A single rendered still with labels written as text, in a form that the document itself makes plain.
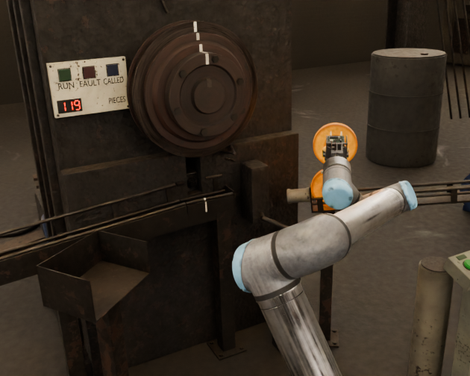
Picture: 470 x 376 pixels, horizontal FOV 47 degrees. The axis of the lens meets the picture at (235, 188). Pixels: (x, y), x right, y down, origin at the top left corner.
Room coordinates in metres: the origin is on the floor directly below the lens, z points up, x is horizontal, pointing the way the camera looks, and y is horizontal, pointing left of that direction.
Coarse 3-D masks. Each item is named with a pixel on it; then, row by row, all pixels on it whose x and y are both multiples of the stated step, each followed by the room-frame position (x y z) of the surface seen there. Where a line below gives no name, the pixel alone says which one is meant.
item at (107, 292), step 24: (96, 240) 1.61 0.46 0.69; (120, 240) 1.57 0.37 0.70; (48, 264) 1.43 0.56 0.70; (72, 264) 1.51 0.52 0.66; (96, 264) 1.59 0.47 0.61; (120, 264) 1.58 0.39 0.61; (144, 264) 1.53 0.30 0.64; (48, 288) 1.37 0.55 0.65; (72, 288) 1.33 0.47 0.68; (96, 288) 1.46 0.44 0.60; (120, 288) 1.45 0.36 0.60; (72, 312) 1.33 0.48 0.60; (96, 312) 1.34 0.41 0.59; (120, 312) 1.48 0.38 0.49; (120, 336) 1.47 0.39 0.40; (120, 360) 1.46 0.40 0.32
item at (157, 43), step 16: (176, 32) 1.84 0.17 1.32; (192, 32) 1.87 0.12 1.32; (208, 32) 1.90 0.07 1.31; (224, 32) 1.92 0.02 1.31; (144, 48) 1.85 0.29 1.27; (160, 48) 1.82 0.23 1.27; (240, 48) 1.95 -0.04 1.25; (144, 64) 1.79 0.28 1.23; (144, 80) 1.79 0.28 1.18; (256, 80) 1.98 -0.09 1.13; (256, 96) 1.97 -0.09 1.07; (144, 112) 1.79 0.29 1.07; (144, 128) 1.78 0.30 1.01; (240, 128) 1.94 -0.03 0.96; (160, 144) 1.81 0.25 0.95; (224, 144) 1.91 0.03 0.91
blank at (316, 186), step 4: (320, 172) 1.96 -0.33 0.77; (316, 176) 1.96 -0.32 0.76; (320, 176) 1.96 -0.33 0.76; (316, 180) 1.96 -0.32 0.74; (320, 180) 1.96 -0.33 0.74; (312, 184) 1.96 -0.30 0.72; (316, 184) 1.96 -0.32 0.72; (320, 184) 1.96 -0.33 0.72; (312, 188) 1.96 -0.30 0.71; (316, 188) 1.96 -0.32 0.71; (320, 188) 1.96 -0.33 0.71; (312, 192) 1.96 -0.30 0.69; (316, 192) 1.96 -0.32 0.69; (320, 192) 1.96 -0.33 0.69; (316, 196) 1.96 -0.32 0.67; (320, 196) 1.96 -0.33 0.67; (316, 200) 1.96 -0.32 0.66; (324, 204) 1.95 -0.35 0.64
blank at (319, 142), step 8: (320, 128) 1.89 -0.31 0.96; (328, 128) 1.86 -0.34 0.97; (336, 128) 1.86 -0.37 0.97; (344, 128) 1.86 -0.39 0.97; (320, 136) 1.87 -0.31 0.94; (344, 136) 1.86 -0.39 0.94; (352, 136) 1.85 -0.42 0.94; (320, 144) 1.87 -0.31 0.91; (352, 144) 1.85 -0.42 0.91; (320, 152) 1.87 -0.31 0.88; (352, 152) 1.85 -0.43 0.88; (320, 160) 1.87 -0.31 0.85
